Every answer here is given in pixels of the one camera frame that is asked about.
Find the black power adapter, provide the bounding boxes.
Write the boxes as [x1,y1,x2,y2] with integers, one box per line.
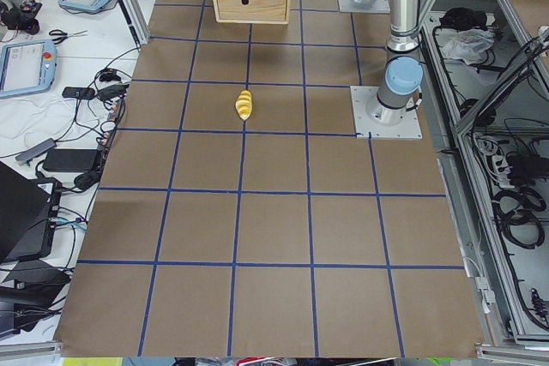
[43,149,99,172]

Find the black laptop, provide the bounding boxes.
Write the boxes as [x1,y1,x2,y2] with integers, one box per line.
[1,164,61,263]

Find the black handled scissors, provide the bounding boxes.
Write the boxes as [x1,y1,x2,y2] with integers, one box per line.
[48,29,88,45]

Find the small black phone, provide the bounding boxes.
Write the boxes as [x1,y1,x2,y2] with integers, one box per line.
[62,87,96,100]

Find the wooden drawer cabinet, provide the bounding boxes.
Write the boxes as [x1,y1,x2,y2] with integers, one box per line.
[212,0,291,25]

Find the white crumpled cloth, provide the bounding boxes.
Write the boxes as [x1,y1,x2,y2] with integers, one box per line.
[441,28,495,64]

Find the yellow striped toy bread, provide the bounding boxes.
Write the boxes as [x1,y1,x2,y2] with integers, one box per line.
[235,90,253,122]

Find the near blue teach pendant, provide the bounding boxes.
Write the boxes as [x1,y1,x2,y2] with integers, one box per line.
[1,39,57,99]

